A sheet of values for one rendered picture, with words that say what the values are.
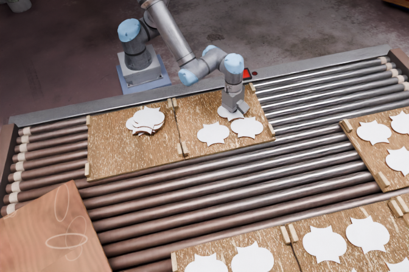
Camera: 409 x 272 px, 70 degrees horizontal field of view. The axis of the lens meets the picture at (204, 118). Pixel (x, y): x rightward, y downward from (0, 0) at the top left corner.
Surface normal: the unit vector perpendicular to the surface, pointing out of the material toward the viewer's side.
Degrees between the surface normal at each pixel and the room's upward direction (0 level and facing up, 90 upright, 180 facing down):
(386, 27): 1
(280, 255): 0
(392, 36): 0
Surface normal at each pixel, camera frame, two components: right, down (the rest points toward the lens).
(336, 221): -0.05, -0.61
